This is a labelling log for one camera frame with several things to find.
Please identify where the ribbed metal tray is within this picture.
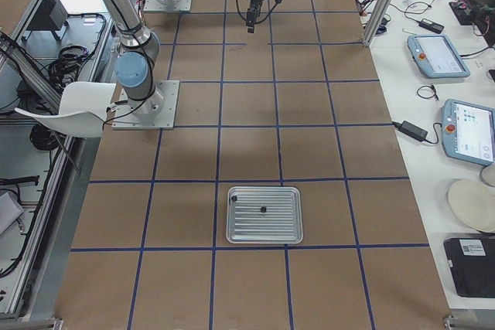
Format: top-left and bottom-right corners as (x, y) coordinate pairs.
(226, 186), (303, 244)

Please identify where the black power brick far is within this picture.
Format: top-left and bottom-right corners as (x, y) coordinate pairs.
(418, 19), (445, 34)

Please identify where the white plastic chair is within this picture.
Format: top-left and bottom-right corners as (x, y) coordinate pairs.
(15, 81), (116, 138)

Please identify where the black power adapter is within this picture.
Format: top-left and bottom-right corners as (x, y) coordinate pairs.
(392, 121), (428, 142)

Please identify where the upper blue teach pendant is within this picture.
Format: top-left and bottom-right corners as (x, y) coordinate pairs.
(407, 34), (470, 79)

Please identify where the blue teach pendant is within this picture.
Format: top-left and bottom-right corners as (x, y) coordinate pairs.
(442, 99), (494, 166)
(407, 34), (470, 79)

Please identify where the lower blue teach pendant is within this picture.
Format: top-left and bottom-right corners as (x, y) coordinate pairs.
(442, 99), (494, 166)

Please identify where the beige round plate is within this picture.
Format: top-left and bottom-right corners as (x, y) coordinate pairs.
(448, 179), (494, 233)

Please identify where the black laptop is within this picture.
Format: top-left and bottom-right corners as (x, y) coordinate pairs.
(443, 238), (494, 298)

